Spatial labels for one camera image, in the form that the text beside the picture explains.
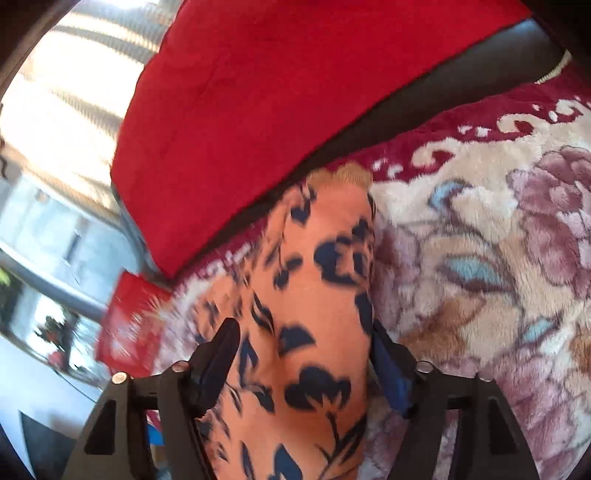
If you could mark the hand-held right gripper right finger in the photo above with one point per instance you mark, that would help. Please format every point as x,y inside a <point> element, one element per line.
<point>392,376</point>

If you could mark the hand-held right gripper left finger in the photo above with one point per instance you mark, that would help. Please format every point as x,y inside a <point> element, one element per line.
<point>217,364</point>

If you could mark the orange floral garment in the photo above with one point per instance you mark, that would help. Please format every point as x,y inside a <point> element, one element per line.
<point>304,323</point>

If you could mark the red printed box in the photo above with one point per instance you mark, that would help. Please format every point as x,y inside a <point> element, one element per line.
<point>134,323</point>

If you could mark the floral plush blanket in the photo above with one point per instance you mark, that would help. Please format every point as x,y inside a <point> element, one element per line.
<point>485,277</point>

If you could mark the red cushion backrest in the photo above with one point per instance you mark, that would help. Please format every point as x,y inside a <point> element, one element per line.
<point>277,92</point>

